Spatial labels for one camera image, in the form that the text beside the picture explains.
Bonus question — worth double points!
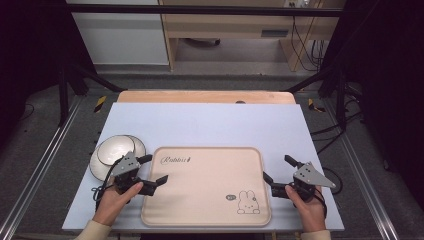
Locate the black horizontal frame bar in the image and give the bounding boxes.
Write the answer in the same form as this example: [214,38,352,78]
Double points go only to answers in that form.
[65,3,345,18]

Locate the beige tray with rabbit print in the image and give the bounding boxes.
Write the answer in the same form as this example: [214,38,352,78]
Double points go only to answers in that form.
[140,146,273,228]

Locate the black cables under desk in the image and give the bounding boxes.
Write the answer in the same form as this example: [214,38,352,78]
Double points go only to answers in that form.
[289,15,326,72]

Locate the black floor cables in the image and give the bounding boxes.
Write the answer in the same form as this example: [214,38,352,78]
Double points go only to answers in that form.
[309,83,366,155]

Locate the person's left hand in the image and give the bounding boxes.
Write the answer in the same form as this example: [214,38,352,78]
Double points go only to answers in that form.
[92,181,145,228]

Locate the aluminium floor rail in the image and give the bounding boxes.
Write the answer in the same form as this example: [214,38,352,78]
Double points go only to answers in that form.
[0,95,85,240]
[324,99,401,240]

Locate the wooden desk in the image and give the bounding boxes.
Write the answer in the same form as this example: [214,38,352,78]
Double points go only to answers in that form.
[158,0,346,72]

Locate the dark curtain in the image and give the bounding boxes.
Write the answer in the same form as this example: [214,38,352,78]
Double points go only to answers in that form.
[318,0,424,201]
[0,0,98,151]

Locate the white table board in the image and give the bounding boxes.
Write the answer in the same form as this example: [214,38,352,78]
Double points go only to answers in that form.
[61,102,345,234]

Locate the large white plate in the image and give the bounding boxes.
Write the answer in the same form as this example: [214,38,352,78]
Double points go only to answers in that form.
[88,134,148,183]

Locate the small white plate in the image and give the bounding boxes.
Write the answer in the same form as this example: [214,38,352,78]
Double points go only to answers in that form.
[96,135,137,167]

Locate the left hand-held gripper cable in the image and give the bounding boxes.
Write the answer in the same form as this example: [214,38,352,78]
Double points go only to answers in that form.
[91,158,125,212]

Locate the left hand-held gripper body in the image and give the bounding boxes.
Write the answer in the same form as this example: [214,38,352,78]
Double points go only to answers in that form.
[109,151,145,196]

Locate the white cabinet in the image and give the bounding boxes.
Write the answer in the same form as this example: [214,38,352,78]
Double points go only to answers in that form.
[65,0,170,66]

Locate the hand-held gripper cable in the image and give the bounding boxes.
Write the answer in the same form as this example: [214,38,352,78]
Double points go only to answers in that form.
[91,158,125,212]
[313,166,344,219]

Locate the right hand-held gripper cable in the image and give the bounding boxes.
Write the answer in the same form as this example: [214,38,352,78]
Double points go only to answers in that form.
[313,166,344,219]

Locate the wooden table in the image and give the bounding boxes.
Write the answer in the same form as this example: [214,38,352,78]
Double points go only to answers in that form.
[116,89,297,105]

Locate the white power strip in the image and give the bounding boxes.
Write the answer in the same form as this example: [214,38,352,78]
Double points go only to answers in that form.
[283,0,312,8]

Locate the person's right hand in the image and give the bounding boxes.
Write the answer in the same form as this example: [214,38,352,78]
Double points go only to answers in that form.
[284,184,328,233]

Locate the black metal stand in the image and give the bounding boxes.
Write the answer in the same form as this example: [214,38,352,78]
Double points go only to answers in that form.
[285,63,348,129]
[56,61,125,127]

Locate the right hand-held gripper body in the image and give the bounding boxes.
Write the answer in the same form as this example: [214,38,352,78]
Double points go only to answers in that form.
[285,161,337,203]

